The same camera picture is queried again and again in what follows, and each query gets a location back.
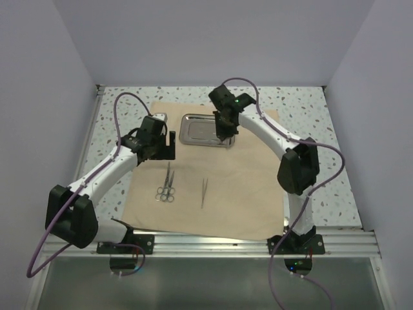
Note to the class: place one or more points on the steel surgical scissors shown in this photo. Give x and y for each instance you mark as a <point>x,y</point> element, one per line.
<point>162,189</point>
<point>168,196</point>

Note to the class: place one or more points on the beige cloth wrap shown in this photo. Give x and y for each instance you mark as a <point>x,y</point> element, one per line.
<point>243,199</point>

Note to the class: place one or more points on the aluminium front rail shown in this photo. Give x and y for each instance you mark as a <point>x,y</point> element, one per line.
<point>333,243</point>

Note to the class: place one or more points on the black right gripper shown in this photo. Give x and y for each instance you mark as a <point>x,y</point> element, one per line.
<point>222,134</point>

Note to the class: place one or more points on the steel tweezers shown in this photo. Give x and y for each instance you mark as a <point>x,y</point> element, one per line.
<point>204,191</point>

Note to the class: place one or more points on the steel forceps with rings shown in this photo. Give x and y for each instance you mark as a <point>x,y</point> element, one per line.
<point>169,171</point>

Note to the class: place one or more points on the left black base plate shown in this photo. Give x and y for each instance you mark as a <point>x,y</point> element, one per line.
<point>131,244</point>

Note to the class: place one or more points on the aluminium left side rail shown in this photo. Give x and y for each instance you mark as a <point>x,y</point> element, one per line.
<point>80,112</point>

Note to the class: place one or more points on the steel scalpel handle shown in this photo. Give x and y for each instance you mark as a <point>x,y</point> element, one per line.
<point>228,143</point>

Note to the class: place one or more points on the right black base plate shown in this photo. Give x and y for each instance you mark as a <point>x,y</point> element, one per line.
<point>290,246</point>

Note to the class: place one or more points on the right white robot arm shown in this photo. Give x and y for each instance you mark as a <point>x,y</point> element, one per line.
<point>299,162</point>

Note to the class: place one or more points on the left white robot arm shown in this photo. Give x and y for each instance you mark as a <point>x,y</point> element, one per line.
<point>71,212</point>

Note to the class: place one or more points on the aluminium rail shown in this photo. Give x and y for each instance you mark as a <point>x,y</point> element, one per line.
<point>80,112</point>
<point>333,243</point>

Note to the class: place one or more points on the steel instrument tray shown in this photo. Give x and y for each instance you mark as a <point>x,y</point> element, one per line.
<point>199,130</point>

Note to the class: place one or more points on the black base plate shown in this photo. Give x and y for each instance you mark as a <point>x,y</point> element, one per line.
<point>290,246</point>
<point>131,244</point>

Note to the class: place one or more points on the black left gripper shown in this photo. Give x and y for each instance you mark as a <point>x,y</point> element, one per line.
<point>164,153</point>

